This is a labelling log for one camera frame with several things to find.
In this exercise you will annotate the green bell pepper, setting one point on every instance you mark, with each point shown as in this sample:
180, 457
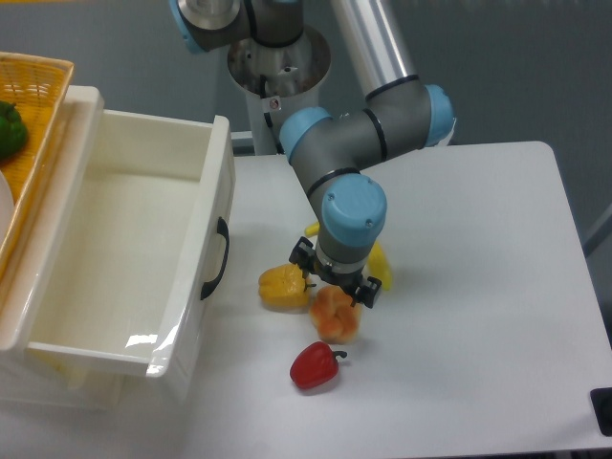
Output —
14, 133

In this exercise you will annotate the black device at table edge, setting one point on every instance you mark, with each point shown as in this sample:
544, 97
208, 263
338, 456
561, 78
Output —
601, 399

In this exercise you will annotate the red bell pepper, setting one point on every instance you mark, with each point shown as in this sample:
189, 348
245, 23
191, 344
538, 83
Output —
315, 365

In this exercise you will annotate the white open drawer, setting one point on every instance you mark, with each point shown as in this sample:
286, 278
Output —
123, 297

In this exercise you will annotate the white drawer cabinet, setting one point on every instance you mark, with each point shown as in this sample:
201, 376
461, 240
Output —
28, 375

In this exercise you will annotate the yellow woven basket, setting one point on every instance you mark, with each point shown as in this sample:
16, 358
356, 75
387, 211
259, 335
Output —
37, 85

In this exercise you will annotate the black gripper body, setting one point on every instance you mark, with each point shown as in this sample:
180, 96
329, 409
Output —
348, 276

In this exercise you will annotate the yellow bell pepper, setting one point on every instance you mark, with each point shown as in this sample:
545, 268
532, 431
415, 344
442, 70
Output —
285, 287

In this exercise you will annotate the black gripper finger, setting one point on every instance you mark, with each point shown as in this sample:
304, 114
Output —
303, 255
365, 291

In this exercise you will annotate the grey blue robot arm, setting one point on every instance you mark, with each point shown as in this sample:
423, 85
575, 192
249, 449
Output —
328, 155

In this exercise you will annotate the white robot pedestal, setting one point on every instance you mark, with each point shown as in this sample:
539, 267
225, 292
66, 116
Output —
278, 82

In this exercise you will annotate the white plate edge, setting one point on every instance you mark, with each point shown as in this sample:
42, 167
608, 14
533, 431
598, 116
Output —
6, 207

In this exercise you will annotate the black drawer handle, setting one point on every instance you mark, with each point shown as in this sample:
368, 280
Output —
219, 261

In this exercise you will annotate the round knotted bread roll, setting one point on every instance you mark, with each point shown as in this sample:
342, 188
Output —
335, 316

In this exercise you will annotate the yellow banana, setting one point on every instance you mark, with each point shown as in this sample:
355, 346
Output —
377, 263

